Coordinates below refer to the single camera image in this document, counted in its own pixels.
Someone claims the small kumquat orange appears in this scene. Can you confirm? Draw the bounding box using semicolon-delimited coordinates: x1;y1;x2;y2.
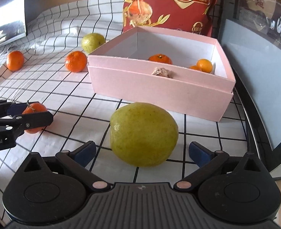
196;58;213;73

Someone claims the mandarin orange back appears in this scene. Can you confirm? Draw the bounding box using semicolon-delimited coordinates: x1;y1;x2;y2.
65;51;87;73

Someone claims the mandarin orange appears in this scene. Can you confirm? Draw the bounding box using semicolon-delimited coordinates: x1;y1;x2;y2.
23;102;47;134
65;51;87;73
148;54;172;65
6;51;25;72

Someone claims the green guava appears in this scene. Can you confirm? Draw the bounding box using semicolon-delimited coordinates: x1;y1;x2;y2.
81;33;106;54
110;102;179;167

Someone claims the mandarin orange front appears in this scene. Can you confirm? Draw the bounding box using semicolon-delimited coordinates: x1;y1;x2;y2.
23;102;47;134

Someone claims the black white grid tablecloth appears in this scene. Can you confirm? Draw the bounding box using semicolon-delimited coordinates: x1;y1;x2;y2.
0;0;251;229

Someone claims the pink open gift box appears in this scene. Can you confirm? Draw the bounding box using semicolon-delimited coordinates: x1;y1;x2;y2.
88;27;236;122

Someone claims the red quail egg snack bag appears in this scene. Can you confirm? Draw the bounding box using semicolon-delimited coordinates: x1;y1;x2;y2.
123;0;217;36

